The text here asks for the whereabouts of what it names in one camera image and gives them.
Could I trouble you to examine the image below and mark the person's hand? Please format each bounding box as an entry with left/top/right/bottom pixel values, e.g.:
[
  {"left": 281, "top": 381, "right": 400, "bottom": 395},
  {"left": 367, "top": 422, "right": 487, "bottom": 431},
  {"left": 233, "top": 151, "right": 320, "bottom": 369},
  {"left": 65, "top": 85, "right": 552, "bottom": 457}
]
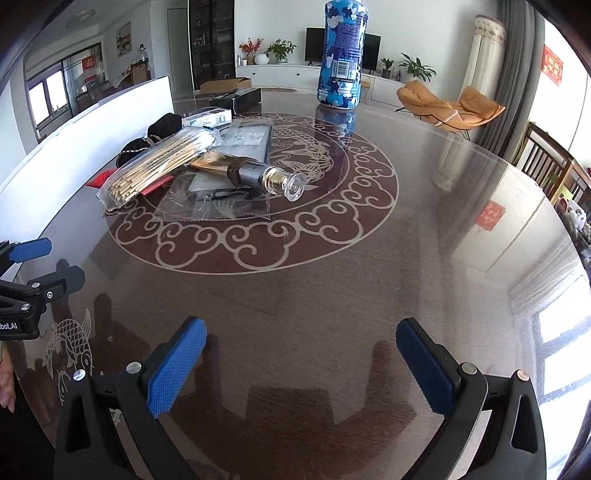
[{"left": 0, "top": 346, "right": 16, "bottom": 412}]

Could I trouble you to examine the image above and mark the white cardboard bin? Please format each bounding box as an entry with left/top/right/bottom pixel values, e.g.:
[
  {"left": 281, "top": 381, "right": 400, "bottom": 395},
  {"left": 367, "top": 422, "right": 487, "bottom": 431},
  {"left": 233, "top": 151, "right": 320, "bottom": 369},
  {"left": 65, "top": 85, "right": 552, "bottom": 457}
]
[{"left": 1, "top": 76, "right": 173, "bottom": 242}]

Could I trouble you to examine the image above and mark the red packet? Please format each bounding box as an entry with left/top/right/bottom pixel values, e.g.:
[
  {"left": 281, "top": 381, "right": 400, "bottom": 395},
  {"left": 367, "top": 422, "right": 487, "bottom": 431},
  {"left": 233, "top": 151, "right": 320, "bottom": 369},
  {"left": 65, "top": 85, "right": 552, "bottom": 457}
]
[{"left": 86, "top": 168, "right": 174, "bottom": 196}]

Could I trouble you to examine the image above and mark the bag of wooden sticks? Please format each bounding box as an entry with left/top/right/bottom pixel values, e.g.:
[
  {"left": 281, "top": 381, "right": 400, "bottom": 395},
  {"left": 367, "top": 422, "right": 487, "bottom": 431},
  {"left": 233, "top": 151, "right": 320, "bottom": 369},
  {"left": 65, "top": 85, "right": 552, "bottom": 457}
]
[{"left": 96, "top": 127, "right": 221, "bottom": 212}]

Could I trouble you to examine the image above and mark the small clear plastic bag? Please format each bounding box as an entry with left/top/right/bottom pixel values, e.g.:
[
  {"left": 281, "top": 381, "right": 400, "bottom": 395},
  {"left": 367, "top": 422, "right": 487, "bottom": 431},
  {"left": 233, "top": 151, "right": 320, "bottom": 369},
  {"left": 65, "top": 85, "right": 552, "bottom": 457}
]
[{"left": 155, "top": 171, "right": 271, "bottom": 222}]

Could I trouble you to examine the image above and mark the blue white box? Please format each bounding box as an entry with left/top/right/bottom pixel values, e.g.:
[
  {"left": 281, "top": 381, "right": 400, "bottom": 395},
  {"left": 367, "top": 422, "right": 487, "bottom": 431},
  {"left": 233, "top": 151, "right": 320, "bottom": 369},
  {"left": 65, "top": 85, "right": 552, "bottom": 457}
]
[{"left": 181, "top": 106, "right": 232, "bottom": 128}]

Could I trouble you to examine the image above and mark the grey flat plastic bag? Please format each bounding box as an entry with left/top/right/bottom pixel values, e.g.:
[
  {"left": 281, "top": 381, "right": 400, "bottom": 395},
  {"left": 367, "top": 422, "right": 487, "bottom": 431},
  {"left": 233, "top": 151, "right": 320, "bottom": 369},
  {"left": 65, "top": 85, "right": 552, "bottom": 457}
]
[{"left": 213, "top": 118, "right": 273, "bottom": 164}]

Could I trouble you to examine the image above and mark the brown cardboard box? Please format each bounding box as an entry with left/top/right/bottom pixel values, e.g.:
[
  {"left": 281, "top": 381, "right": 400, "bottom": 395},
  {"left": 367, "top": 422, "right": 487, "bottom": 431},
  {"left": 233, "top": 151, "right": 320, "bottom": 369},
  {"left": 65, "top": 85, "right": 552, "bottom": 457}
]
[{"left": 199, "top": 77, "right": 252, "bottom": 95}]

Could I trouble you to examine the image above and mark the wooden dining chair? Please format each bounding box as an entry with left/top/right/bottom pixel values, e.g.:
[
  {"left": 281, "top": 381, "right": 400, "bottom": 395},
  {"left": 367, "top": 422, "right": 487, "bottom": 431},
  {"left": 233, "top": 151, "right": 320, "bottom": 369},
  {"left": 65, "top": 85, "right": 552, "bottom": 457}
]
[{"left": 511, "top": 122, "right": 590, "bottom": 206}]

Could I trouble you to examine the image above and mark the black cardboard box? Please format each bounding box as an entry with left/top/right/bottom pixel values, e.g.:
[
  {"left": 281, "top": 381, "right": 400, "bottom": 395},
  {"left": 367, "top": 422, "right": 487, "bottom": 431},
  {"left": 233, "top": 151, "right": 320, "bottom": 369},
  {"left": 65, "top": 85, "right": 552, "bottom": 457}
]
[{"left": 209, "top": 87, "right": 262, "bottom": 116}]

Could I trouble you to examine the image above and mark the red flower vase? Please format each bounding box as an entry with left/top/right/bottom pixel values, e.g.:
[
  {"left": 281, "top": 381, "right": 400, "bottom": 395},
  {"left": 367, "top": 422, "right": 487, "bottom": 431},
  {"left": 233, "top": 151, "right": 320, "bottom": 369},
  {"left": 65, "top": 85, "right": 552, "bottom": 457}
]
[{"left": 239, "top": 38, "right": 263, "bottom": 65}]

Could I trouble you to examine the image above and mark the orange lounge chair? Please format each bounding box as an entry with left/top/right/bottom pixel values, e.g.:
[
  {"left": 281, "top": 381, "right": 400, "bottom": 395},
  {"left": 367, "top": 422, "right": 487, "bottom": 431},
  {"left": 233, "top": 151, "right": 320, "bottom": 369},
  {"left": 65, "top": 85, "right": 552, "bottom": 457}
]
[{"left": 397, "top": 81, "right": 506, "bottom": 134}]

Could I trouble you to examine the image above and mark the white tv cabinet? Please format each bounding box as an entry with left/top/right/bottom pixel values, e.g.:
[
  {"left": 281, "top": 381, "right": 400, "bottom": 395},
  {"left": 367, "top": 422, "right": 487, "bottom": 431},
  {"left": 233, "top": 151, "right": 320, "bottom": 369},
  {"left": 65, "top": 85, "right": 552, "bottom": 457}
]
[{"left": 234, "top": 63, "right": 408, "bottom": 96}]

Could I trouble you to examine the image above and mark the potted green plant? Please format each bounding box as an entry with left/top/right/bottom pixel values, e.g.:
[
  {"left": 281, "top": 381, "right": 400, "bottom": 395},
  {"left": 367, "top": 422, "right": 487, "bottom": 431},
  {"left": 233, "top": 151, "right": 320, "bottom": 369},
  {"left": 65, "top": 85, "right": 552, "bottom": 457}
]
[{"left": 264, "top": 39, "right": 297, "bottom": 63}]

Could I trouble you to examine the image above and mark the black television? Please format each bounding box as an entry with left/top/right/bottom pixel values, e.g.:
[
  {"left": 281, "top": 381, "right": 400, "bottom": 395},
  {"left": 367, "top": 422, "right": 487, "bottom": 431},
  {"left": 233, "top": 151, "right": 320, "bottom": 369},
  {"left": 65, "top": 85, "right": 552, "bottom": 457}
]
[{"left": 304, "top": 27, "right": 381, "bottom": 72}]

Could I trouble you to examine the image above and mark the blue camo bottle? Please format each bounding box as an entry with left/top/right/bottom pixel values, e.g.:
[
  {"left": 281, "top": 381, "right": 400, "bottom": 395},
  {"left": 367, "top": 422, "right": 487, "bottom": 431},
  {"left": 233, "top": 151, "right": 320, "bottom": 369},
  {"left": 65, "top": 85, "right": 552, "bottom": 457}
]
[{"left": 317, "top": 1, "right": 369, "bottom": 110}]

